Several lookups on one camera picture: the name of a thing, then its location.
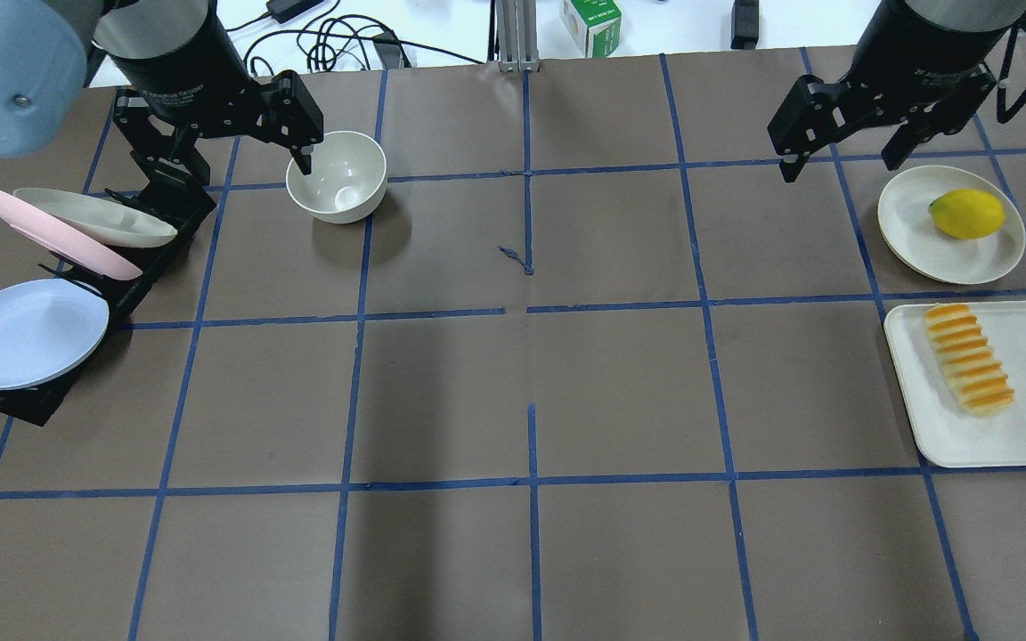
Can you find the cream plate with lemon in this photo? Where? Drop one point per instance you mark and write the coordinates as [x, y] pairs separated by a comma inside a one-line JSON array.
[[910, 230]]

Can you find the cream rectangular tray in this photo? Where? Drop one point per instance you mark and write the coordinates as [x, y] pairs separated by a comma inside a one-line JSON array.
[[944, 433]]

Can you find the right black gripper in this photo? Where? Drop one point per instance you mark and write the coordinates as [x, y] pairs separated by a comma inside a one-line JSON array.
[[916, 46]]

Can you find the black box on desk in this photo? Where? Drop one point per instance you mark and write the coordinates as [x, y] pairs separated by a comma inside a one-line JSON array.
[[745, 24]]

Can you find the black dish rack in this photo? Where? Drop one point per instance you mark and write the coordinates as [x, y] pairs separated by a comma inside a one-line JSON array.
[[37, 404]]

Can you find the yellow lemon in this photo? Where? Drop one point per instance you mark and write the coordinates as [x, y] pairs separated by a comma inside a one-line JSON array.
[[967, 213]]

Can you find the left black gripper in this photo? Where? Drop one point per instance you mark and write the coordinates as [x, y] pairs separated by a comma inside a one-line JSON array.
[[176, 64]]

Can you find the pink plate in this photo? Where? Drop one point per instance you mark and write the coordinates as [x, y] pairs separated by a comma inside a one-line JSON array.
[[65, 240]]

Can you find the aluminium frame post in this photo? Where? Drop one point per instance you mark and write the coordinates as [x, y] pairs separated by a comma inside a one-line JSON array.
[[513, 43]]

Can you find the cream bowl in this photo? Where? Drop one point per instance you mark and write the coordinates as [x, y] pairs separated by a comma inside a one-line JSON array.
[[347, 181]]

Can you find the green white carton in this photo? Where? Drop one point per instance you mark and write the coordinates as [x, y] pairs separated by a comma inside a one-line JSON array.
[[595, 26]]

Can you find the blue plate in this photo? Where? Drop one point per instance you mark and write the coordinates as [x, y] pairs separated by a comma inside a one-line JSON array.
[[47, 328]]

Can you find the cream plate in rack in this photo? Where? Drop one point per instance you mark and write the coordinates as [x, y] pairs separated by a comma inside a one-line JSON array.
[[109, 222]]

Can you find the black power adapter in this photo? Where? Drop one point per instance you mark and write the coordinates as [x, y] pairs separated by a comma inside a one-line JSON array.
[[284, 11]]

